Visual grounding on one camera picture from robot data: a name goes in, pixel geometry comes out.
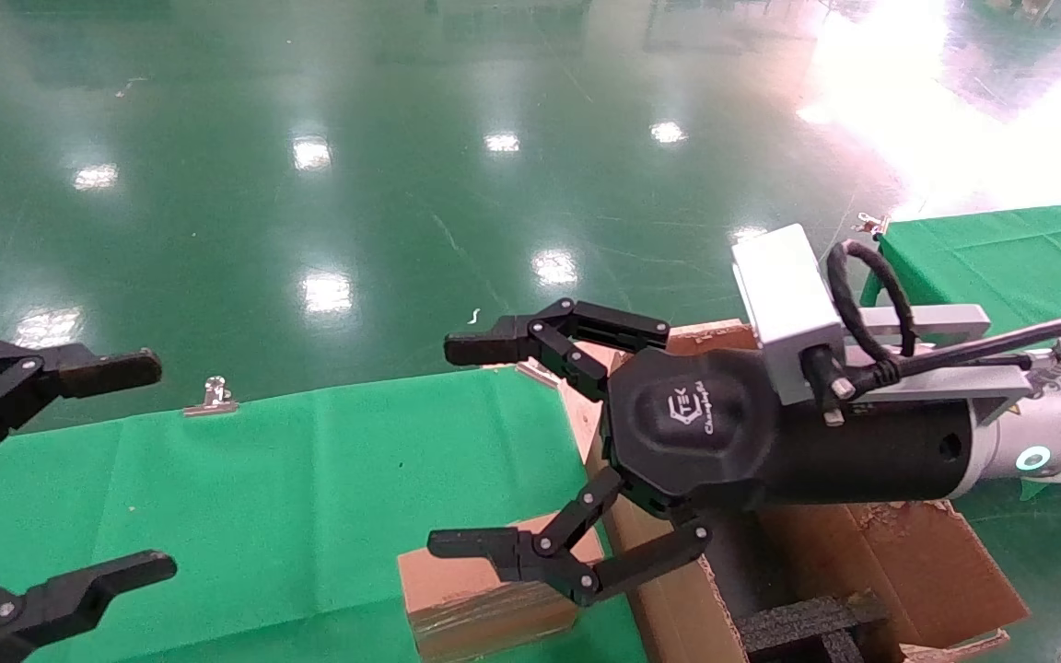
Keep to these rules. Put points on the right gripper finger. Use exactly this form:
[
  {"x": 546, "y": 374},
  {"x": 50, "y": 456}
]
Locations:
[
  {"x": 530, "y": 552},
  {"x": 586, "y": 327}
]

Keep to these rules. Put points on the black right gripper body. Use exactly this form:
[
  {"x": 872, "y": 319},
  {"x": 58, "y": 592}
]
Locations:
[{"x": 705, "y": 433}]

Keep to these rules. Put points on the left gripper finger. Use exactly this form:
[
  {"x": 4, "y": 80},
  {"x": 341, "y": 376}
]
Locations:
[
  {"x": 79, "y": 594},
  {"x": 79, "y": 371}
]

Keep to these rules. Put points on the small brown cardboard box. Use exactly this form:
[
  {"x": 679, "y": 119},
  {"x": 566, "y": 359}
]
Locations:
[{"x": 457, "y": 589}]

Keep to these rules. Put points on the large open cardboard carton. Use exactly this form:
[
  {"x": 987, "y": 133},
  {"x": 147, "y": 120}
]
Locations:
[{"x": 917, "y": 562}]

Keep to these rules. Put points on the silver binder clip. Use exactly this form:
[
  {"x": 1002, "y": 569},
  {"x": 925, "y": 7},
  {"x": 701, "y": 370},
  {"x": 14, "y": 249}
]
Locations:
[
  {"x": 211, "y": 398},
  {"x": 535, "y": 372},
  {"x": 871, "y": 224}
]

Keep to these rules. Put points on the green table cloth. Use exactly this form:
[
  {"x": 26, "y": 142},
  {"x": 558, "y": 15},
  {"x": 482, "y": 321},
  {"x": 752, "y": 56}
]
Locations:
[
  {"x": 1000, "y": 258},
  {"x": 263, "y": 516}
]

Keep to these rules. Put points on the black foam insert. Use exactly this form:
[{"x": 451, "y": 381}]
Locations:
[{"x": 798, "y": 631}]

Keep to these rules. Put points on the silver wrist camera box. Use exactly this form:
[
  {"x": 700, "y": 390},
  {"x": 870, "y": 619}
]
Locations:
[{"x": 784, "y": 304}]

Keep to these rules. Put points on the silver camera mount bracket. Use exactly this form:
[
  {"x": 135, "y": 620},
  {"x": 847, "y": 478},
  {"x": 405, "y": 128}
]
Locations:
[{"x": 945, "y": 320}]

